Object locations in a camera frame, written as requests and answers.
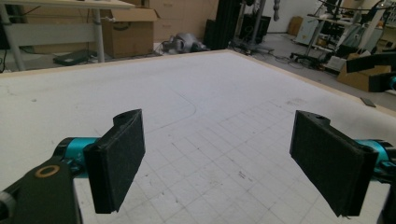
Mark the large open cardboard box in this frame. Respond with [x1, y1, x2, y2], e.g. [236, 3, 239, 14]
[100, 7, 161, 59]

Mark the black cabinet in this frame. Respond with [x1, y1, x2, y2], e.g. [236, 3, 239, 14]
[204, 0, 239, 51]

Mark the small cardboard box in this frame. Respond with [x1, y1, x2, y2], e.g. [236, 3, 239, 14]
[336, 52, 392, 93]

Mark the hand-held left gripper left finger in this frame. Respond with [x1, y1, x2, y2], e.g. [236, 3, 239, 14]
[55, 108, 147, 215]

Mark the flat black case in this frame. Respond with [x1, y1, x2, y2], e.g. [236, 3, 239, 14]
[52, 49, 98, 67]

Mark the white grid mat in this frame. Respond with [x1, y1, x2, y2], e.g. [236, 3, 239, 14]
[0, 50, 396, 224]

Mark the white table frame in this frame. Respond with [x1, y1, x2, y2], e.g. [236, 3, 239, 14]
[0, 0, 136, 72]

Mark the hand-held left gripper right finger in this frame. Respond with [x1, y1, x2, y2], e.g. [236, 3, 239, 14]
[289, 109, 396, 217]

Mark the cluttered white workbench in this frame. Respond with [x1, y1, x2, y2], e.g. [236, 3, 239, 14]
[290, 0, 396, 68]

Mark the grey tape piece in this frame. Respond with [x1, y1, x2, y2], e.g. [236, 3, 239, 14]
[360, 97, 377, 108]

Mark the grey headset device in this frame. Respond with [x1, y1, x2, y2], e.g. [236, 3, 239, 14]
[161, 32, 209, 54]

